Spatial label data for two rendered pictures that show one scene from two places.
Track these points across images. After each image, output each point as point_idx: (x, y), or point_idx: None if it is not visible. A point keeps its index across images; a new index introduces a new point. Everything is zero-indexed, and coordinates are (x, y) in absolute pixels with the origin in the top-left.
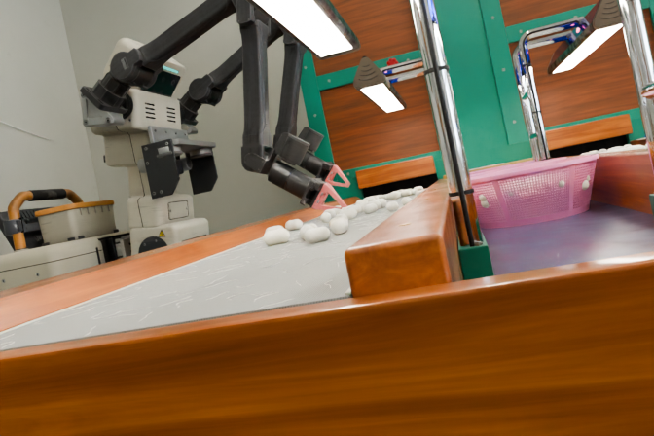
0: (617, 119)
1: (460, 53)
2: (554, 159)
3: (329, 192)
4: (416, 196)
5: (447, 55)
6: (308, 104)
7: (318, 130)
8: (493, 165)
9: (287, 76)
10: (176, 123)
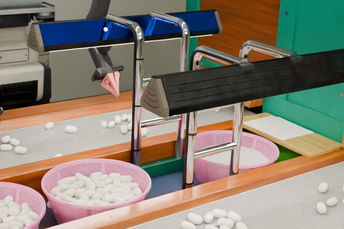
0: None
1: None
2: (140, 195)
3: None
4: (109, 145)
5: None
6: None
7: (191, 8)
8: (271, 137)
9: None
10: None
